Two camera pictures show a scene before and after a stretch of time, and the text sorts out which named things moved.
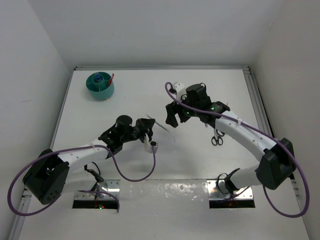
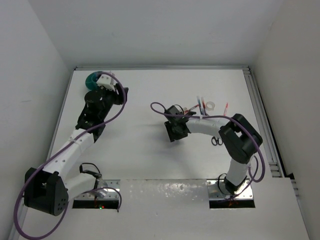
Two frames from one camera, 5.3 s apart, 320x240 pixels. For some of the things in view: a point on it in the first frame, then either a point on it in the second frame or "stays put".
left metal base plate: [106, 189] stays put
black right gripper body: [184, 113] -> [173, 133]
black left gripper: [146, 124] -> [118, 94]
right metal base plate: [214, 194] stays put
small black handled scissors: [217, 139] stays put
